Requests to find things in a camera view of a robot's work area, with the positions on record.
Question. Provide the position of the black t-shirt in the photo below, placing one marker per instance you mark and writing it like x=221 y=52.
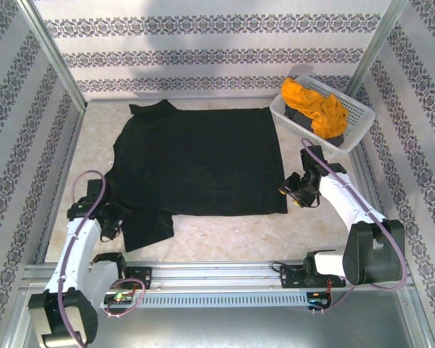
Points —
x=203 y=163

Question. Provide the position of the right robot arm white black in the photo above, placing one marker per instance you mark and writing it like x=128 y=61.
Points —
x=348 y=203

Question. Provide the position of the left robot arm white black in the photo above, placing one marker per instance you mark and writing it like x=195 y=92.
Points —
x=76 y=253

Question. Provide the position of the dark grey t-shirt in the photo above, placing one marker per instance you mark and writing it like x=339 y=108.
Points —
x=299 y=117

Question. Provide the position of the orange t-shirt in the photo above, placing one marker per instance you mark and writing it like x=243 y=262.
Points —
x=304 y=98

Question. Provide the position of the white plastic basket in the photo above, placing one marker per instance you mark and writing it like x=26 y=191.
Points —
x=359 y=116

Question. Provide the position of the grey sheet metal panel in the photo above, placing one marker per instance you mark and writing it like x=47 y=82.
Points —
x=221 y=330

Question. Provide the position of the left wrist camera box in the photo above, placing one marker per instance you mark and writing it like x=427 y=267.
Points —
x=96 y=188

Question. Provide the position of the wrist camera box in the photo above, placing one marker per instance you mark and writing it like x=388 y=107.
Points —
x=96 y=188
x=311 y=156

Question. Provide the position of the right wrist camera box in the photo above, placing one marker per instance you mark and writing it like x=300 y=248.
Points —
x=311 y=156

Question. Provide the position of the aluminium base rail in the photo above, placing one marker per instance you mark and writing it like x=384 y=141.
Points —
x=217 y=275

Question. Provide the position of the aluminium frame post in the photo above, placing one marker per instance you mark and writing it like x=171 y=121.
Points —
x=371 y=54
x=54 y=54

